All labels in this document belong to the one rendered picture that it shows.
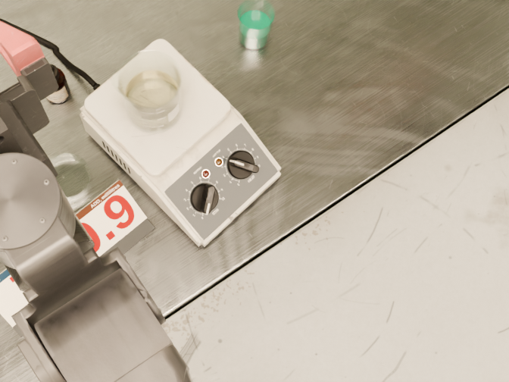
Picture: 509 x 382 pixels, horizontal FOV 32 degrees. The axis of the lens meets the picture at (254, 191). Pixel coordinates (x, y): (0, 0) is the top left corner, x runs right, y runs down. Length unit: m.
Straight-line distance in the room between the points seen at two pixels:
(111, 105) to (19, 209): 0.47
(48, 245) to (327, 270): 0.56
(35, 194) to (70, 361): 0.11
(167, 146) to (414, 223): 0.30
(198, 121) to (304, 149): 0.15
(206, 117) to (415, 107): 0.27
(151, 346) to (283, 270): 0.47
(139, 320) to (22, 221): 0.10
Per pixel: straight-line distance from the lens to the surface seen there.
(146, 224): 1.02
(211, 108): 0.97
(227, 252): 1.02
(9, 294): 1.00
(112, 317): 0.57
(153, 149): 0.96
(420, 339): 1.03
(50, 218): 0.51
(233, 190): 0.99
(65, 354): 0.57
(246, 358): 1.00
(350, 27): 1.13
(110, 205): 1.00
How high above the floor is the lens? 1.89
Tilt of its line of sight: 73 degrees down
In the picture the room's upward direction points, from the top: 10 degrees clockwise
